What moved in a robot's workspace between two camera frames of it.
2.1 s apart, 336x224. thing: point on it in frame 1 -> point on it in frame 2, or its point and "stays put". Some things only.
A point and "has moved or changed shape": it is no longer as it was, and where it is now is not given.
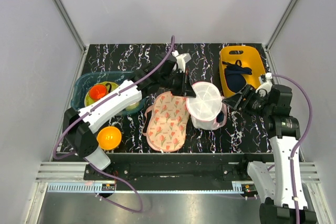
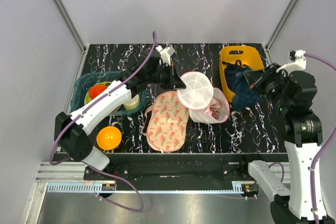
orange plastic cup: [97, 92] stays put
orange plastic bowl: [109, 138] stays put
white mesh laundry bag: [208, 110] has moved or changed shape
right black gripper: [235, 102] -> [254, 77]
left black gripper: [180, 91] -> [178, 83]
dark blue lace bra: [220, 117] -> [237, 82]
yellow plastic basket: [250, 56] stays put
